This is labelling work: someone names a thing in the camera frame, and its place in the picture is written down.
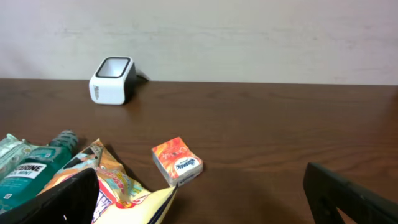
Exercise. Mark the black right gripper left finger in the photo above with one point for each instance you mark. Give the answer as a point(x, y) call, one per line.
point(71, 201)

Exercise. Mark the yellow snack bag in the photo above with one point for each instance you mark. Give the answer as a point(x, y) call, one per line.
point(121, 199)

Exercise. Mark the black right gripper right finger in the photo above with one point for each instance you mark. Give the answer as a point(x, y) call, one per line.
point(328, 193)

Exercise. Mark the white barcode scanner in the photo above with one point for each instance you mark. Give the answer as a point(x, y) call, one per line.
point(113, 81)

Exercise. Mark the light green wet wipes pack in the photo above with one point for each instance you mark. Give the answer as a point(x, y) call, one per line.
point(13, 151)

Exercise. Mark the orange tissue pack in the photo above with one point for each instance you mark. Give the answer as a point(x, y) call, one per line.
point(176, 162)

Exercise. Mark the blue mouthwash bottle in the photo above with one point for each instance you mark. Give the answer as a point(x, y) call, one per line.
point(36, 170)

